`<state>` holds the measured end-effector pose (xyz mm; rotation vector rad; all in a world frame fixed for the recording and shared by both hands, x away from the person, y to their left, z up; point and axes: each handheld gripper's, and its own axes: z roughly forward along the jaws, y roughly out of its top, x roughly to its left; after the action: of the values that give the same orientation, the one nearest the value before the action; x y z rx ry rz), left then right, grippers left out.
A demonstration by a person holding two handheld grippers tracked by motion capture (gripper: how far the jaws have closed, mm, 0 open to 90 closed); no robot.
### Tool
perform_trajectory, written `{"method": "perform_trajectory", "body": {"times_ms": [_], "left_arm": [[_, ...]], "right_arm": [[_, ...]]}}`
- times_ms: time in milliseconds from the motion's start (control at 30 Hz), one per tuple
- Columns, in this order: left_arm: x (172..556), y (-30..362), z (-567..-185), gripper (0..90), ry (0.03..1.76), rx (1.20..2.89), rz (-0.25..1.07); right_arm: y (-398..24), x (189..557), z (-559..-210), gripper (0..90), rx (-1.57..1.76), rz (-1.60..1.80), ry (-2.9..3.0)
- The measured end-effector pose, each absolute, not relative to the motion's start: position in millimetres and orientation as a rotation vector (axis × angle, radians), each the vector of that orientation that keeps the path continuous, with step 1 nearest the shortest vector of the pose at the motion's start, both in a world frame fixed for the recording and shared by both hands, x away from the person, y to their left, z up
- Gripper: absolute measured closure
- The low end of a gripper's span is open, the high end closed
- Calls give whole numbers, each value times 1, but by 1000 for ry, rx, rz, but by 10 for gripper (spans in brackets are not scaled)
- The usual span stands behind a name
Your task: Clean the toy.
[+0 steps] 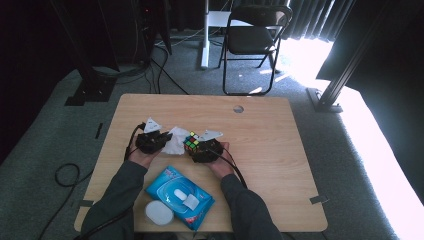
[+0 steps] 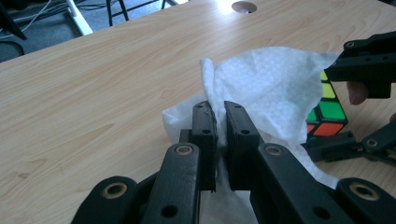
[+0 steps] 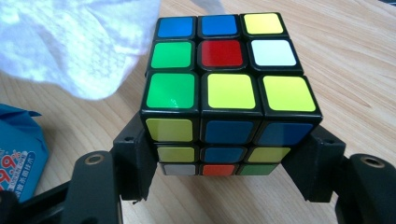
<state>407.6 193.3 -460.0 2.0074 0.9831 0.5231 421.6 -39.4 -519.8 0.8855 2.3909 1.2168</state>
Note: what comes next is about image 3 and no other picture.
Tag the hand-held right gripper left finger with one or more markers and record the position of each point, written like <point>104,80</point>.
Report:
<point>134,161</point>

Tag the multicoloured puzzle cube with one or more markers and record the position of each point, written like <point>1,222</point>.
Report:
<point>230,90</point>

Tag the white wet wipe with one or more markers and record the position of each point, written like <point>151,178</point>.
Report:
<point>68,43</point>

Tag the blue wet wipe packet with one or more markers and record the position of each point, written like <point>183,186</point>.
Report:
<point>18,155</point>

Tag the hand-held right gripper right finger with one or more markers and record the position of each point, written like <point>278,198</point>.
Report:
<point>314,168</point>

